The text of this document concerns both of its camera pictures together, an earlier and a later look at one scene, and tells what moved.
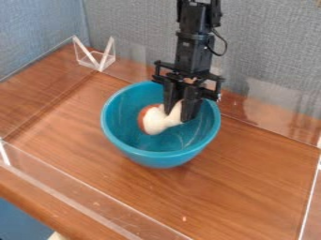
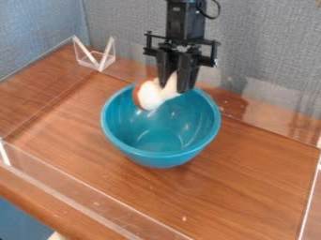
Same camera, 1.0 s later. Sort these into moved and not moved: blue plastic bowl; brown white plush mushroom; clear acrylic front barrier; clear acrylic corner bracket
Moved: brown white plush mushroom
Not moved: blue plastic bowl; clear acrylic corner bracket; clear acrylic front barrier
